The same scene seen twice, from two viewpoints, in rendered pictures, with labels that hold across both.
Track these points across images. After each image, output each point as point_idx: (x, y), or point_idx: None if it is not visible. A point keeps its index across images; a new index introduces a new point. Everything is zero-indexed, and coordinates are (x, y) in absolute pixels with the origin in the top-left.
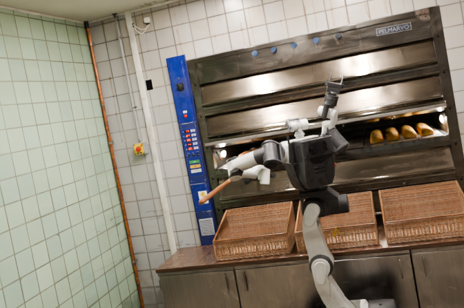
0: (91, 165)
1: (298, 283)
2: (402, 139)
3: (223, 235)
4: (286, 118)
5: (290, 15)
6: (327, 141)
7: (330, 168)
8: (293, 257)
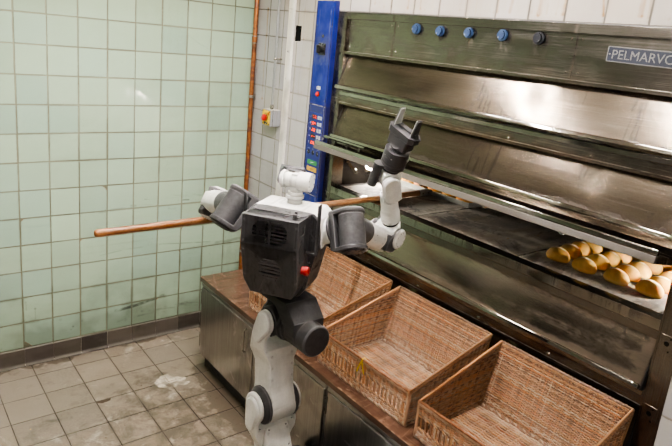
0: (202, 117)
1: (302, 399)
2: (600, 277)
3: None
4: (423, 153)
5: None
6: (289, 230)
7: (288, 275)
8: (305, 362)
